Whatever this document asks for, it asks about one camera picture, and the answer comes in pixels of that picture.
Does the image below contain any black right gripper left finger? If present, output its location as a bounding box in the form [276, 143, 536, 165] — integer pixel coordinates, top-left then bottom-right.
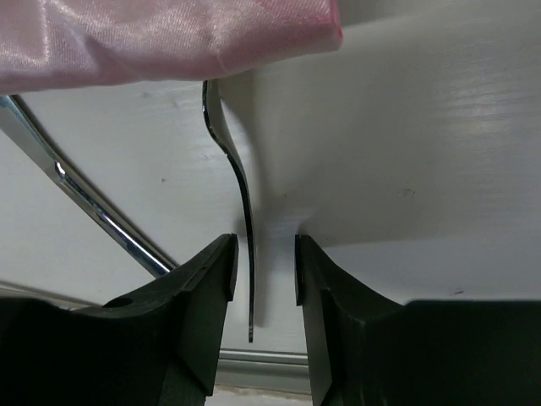
[1, 234, 238, 405]

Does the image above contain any pink satin placemat cloth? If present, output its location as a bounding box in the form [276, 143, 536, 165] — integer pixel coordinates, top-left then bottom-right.
[1, 1, 342, 95]

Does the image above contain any silver table knife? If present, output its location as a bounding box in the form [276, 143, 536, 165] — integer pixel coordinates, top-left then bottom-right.
[1, 96, 178, 277]

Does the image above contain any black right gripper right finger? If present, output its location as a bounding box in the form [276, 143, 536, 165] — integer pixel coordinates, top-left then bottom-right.
[295, 235, 540, 405]

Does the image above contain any silver fork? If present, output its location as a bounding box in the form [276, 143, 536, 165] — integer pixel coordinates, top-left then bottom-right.
[201, 79, 263, 343]

